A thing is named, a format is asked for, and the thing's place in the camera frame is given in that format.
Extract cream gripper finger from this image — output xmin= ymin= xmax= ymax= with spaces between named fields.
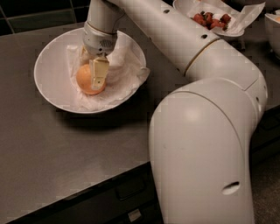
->
xmin=80 ymin=46 xmax=89 ymax=66
xmin=89 ymin=56 xmax=109 ymax=90

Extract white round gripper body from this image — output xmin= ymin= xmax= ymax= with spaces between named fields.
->
xmin=82 ymin=22 xmax=117 ymax=56

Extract orange fruit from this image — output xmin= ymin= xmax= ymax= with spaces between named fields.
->
xmin=76 ymin=64 xmax=106 ymax=95

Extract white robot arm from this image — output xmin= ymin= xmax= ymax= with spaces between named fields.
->
xmin=83 ymin=0 xmax=268 ymax=224

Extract large white bowl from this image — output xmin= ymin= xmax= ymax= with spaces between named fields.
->
xmin=33 ymin=27 xmax=147 ymax=115

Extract white bowl with strawberries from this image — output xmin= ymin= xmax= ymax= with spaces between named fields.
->
xmin=173 ymin=0 xmax=244 ymax=38

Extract white paper in strawberry bowl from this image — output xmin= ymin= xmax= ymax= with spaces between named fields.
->
xmin=186 ymin=0 xmax=265 ymax=37

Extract white bowl at right edge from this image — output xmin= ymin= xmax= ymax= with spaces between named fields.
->
xmin=264 ymin=10 xmax=280 ymax=60

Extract white paper napkin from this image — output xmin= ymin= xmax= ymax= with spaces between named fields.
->
xmin=66 ymin=32 xmax=150 ymax=113

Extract red strawberries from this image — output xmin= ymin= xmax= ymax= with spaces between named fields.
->
xmin=192 ymin=11 xmax=231 ymax=31

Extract dark lower drawer front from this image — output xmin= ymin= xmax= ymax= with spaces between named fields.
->
xmin=107 ymin=139 xmax=280 ymax=224

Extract dark drawer front with handle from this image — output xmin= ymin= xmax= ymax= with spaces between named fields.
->
xmin=17 ymin=104 xmax=280 ymax=224

